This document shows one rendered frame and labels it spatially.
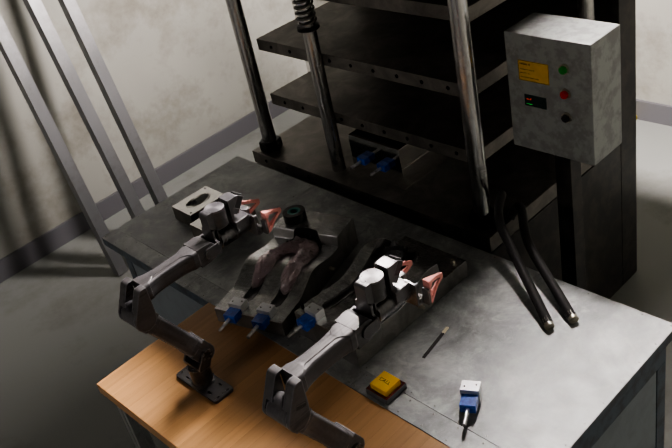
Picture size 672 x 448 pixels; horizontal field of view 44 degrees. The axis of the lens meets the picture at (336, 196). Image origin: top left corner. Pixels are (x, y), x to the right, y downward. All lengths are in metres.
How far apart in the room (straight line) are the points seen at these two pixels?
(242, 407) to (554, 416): 0.85
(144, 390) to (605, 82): 1.64
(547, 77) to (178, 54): 3.11
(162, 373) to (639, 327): 1.40
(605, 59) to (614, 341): 0.81
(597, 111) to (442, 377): 0.91
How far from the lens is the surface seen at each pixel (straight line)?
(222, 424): 2.43
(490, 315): 2.56
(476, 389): 2.27
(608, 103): 2.66
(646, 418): 2.64
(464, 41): 2.61
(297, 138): 3.75
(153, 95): 5.24
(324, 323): 2.49
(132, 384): 2.67
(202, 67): 5.42
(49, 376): 4.21
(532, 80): 2.67
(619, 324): 2.51
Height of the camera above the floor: 2.47
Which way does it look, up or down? 31 degrees down
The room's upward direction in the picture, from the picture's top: 13 degrees counter-clockwise
